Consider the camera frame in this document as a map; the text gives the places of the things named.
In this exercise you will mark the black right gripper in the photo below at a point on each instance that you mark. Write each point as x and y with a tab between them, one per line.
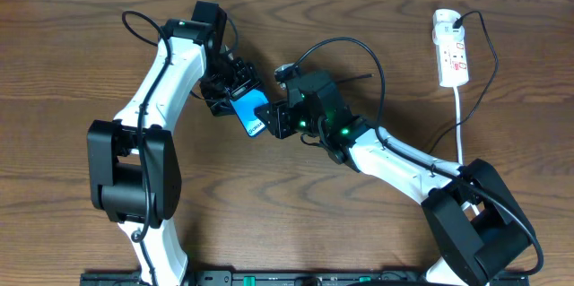
278	117

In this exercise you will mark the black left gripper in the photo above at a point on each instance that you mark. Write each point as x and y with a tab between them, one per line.
248	80

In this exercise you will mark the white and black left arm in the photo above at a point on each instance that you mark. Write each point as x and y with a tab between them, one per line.
133	166

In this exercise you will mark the white power strip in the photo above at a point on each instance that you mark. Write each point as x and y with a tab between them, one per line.
451	57

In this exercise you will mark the white charger adapter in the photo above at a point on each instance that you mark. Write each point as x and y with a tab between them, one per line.
446	32

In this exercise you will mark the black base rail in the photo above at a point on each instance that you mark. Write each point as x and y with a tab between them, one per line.
227	278

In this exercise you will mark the blue Galaxy smartphone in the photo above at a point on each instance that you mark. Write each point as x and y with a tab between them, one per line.
244	108

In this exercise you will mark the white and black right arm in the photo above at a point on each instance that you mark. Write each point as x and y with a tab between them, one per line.
477	223

